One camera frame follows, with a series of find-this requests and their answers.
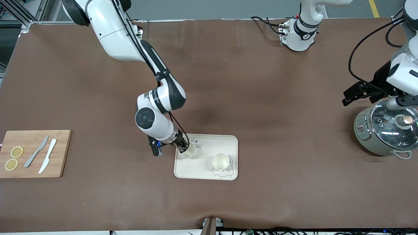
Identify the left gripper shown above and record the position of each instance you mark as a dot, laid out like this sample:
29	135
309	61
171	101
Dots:
379	79

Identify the grey-green electric pot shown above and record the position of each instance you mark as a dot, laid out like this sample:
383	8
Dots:
362	130

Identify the aluminium frame profile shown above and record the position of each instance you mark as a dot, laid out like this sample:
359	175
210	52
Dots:
26	24

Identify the white plastic cup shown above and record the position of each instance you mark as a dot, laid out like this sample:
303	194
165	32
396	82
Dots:
191	154
220	161

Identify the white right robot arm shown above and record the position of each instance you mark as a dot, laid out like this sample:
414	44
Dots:
111	39

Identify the lemon slice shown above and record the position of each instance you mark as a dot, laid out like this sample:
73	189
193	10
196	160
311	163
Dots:
16	151
11	164

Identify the glass pot lid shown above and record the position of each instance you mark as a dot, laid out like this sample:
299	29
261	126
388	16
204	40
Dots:
385	130

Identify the wooden cutting board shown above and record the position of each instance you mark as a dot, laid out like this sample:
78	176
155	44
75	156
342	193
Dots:
62	156

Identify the grey metal bracket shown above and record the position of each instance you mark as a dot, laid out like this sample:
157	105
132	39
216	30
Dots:
210	228

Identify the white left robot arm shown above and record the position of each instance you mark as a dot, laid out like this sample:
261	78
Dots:
300	40

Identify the brown table mat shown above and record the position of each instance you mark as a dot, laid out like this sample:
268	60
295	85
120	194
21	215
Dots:
209	81

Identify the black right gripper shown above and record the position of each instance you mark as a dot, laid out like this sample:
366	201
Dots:
179	142

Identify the cream tray with bear print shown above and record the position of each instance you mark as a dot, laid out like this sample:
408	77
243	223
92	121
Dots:
196	169

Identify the grey plastic knife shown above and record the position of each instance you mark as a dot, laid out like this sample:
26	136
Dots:
31	160

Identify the white plastic knife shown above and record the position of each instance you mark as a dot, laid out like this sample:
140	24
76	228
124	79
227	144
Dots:
48	156

